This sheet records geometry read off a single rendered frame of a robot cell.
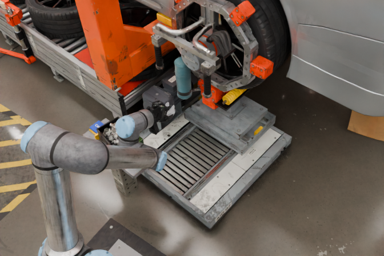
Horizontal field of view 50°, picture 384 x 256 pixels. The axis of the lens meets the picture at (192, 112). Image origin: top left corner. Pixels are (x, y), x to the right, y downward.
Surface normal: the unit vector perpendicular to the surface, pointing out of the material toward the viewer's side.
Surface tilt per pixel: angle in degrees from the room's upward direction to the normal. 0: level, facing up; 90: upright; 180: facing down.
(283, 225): 0
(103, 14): 90
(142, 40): 90
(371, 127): 1
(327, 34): 90
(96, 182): 0
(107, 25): 90
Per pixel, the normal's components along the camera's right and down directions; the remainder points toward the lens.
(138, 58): 0.74, 0.47
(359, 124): 0.00, -0.70
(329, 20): -0.67, 0.56
